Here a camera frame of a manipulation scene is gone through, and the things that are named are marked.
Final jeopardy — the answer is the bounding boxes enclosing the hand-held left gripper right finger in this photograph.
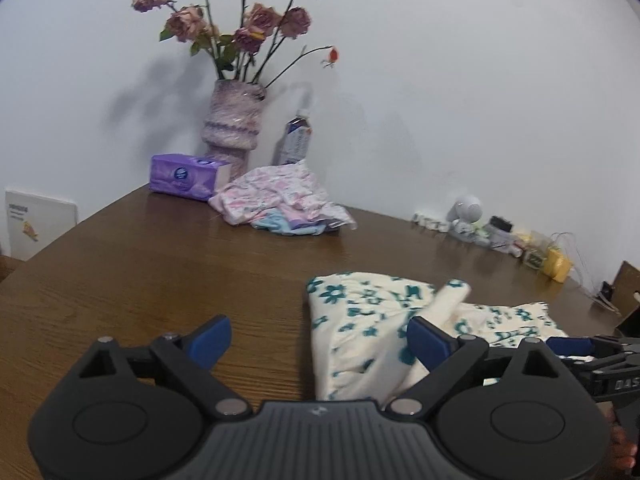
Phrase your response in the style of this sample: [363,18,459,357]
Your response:
[388,317,576,420]

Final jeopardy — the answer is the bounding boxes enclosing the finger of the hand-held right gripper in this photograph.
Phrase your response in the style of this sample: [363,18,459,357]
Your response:
[546,335,640,359]
[562,354,640,379]

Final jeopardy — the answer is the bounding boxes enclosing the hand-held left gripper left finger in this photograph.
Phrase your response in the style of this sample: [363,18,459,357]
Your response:
[77,315,253,420]

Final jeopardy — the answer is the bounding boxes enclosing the cream green floral dress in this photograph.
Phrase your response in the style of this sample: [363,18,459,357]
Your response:
[306,271,571,401]

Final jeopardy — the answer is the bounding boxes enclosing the person's right hand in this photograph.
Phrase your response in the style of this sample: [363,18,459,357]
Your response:
[600,402,640,480]

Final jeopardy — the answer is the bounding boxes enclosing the brown cardboard stand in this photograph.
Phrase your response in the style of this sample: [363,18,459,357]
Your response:
[610,260,640,341]

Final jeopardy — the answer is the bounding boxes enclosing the yellow mug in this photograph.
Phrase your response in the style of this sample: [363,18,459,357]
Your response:
[542,247,573,282]

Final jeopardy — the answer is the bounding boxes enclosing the clear glass cup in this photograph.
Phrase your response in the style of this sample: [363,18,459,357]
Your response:
[522,232,551,268]

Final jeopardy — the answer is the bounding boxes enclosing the white connector strip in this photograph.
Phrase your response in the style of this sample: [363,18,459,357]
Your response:
[412,212,451,232]

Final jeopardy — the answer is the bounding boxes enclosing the grey tin box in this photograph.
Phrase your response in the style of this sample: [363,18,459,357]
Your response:
[482,222,516,253]

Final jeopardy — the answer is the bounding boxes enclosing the light blue garment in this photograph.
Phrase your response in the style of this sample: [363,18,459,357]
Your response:
[250,210,328,237]

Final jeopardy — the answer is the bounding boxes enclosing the white robot figurine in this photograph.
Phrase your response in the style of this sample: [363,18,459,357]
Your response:
[447,193,483,243]

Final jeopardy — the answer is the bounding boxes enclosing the purple garment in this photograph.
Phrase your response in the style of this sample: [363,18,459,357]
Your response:
[285,210,341,231]

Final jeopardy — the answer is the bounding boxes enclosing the pink floral garment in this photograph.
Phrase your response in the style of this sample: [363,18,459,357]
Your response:
[207,160,358,233]

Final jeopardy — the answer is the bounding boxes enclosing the purple tissue pack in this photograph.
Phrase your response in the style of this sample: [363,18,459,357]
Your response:
[150,154,233,202]

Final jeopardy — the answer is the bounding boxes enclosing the white printed box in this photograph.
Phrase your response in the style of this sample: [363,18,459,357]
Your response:
[5,190,78,262]

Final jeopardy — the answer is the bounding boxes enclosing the purple textured vase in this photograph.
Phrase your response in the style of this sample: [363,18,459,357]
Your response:
[201,79,268,181]

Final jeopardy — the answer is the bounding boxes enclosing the plastic drink bottle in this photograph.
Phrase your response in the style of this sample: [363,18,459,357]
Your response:
[272,109,313,167]

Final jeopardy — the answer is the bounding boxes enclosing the dried pink roses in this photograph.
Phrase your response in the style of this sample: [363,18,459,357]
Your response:
[131,0,341,86]

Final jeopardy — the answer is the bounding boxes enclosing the white cables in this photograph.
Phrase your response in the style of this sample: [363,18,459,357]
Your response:
[550,231,623,313]

